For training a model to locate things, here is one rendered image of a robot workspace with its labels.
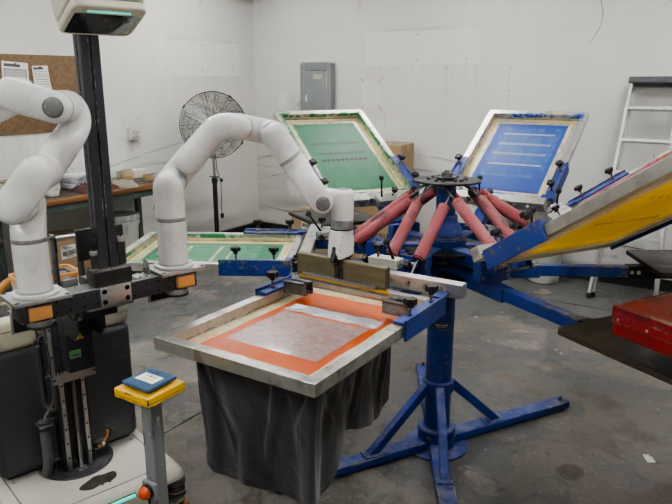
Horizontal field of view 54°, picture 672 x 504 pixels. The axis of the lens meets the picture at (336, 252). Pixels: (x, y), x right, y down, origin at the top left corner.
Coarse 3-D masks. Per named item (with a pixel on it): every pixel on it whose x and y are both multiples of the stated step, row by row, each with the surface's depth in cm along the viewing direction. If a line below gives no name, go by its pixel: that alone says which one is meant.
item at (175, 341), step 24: (336, 288) 248; (216, 312) 216; (240, 312) 222; (168, 336) 196; (192, 336) 204; (384, 336) 196; (192, 360) 188; (216, 360) 183; (240, 360) 179; (336, 360) 179; (360, 360) 183; (288, 384) 170; (312, 384) 165
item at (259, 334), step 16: (288, 304) 235; (304, 304) 235; (320, 304) 235; (336, 304) 235; (352, 304) 235; (256, 320) 219; (272, 320) 219; (288, 320) 219; (304, 320) 219; (320, 320) 219; (224, 336) 205; (240, 336) 205; (256, 336) 205; (272, 336) 205; (288, 336) 205; (240, 352) 193; (256, 352) 193
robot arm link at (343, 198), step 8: (336, 192) 216; (344, 192) 215; (352, 192) 217; (336, 200) 216; (344, 200) 216; (352, 200) 218; (336, 208) 217; (344, 208) 216; (352, 208) 218; (336, 216) 218; (344, 216) 217; (352, 216) 219
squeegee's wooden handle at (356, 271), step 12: (300, 252) 232; (300, 264) 233; (312, 264) 230; (324, 264) 227; (348, 264) 222; (360, 264) 219; (372, 264) 219; (348, 276) 223; (360, 276) 220; (372, 276) 217; (384, 276) 215; (384, 288) 216
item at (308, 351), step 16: (368, 304) 235; (336, 320) 219; (384, 320) 219; (304, 336) 205; (320, 336) 205; (336, 336) 205; (352, 336) 205; (368, 336) 205; (272, 352) 193; (288, 352) 193; (304, 352) 193; (320, 352) 193; (336, 352) 193; (288, 368) 183; (304, 368) 183
